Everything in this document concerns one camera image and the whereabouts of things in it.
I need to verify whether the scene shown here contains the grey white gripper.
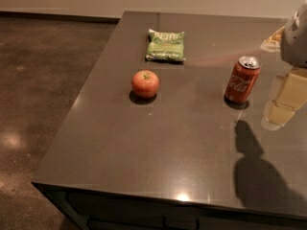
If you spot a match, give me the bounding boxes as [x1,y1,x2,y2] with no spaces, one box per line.
[260,0,307,131]

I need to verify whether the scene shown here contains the red coke can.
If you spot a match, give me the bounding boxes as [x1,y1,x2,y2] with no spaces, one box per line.
[224,56,261,104]

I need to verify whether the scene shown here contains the green jalapeno chip bag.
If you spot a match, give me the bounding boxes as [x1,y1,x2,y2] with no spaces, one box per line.
[146,29,185,62]

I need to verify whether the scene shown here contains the red apple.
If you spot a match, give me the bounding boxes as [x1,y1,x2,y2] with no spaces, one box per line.
[131,70,159,99]

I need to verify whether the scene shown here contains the dark cabinet under counter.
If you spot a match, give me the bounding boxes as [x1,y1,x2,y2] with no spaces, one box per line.
[34,182,307,230]

